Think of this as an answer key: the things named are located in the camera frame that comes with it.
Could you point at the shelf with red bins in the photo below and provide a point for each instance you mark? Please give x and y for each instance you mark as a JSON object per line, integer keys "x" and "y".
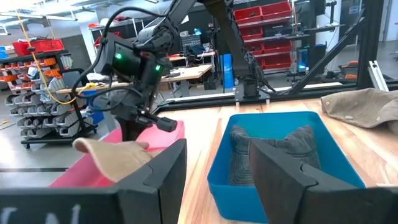
{"x": 276, "y": 46}

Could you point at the blue plastic bin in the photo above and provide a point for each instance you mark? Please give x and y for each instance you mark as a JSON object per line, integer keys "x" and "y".
{"x": 236, "y": 202}

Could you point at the rack of grey storage bins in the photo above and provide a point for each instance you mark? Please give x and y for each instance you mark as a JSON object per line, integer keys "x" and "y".
{"x": 46, "y": 118}

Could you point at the dark grey cap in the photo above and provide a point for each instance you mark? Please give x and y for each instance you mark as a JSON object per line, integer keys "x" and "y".
{"x": 239, "y": 155}

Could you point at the red basket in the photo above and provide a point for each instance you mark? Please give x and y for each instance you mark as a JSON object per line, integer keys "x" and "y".
{"x": 37, "y": 46}

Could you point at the wooden workbench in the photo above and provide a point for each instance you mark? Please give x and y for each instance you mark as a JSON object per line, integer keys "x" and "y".
{"x": 186, "y": 73}

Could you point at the black aluminium frame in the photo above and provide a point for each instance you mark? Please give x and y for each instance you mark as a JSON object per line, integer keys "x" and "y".
{"x": 370, "y": 46}

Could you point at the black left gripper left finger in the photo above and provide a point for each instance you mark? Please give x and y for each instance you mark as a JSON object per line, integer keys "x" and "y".
{"x": 161, "y": 193}

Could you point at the red plastic bin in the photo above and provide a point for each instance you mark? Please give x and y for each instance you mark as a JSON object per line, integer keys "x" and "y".
{"x": 77, "y": 174}

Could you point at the silver aluminium profile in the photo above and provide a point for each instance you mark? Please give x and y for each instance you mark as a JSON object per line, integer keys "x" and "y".
{"x": 377, "y": 76}

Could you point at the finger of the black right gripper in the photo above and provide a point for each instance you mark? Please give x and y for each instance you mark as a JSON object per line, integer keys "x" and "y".
{"x": 140, "y": 132}
{"x": 127, "y": 130}

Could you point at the blue upright box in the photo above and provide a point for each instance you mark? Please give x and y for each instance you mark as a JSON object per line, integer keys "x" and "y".
{"x": 226, "y": 71}

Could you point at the orange and black chair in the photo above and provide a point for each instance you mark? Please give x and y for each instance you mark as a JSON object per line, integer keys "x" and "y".
{"x": 349, "y": 70}

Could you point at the tan cap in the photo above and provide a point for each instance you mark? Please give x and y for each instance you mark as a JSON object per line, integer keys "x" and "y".
{"x": 118, "y": 158}
{"x": 357, "y": 107}

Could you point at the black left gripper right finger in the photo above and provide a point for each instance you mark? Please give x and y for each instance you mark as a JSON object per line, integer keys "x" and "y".
{"x": 280, "y": 186}

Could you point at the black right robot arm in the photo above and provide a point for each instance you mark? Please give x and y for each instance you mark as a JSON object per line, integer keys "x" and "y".
{"x": 236, "y": 46}

